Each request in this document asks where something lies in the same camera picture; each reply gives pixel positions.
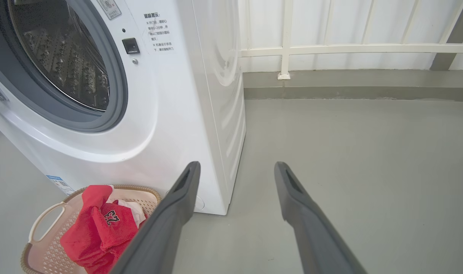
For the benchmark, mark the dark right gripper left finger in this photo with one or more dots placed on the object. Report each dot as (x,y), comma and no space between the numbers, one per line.
(166,228)

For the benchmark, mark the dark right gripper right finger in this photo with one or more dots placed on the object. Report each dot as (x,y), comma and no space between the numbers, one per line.
(315,239)

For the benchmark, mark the red garment with white stripes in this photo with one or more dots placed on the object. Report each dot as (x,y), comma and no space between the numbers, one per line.
(134,211)

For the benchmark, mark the red jersey with number 23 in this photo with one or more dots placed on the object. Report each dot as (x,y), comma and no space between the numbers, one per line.
(94,236)

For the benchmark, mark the white front-load washing machine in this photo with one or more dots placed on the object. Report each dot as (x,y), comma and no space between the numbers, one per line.
(166,125)

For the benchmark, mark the white basket with brown rim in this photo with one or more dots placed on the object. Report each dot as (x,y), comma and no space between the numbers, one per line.
(45,228)

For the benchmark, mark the blue energy label sticker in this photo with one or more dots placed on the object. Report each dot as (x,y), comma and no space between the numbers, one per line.
(60,184)

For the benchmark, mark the white metal railing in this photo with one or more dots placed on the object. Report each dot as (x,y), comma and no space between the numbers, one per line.
(286,49)

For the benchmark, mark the black text notice label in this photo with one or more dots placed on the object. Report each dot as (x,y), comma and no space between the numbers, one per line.
(159,32)

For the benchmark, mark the grey warning sticker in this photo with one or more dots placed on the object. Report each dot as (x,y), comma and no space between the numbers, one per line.
(109,8)

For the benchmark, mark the grey slanted post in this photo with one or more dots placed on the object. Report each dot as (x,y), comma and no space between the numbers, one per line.
(452,38)

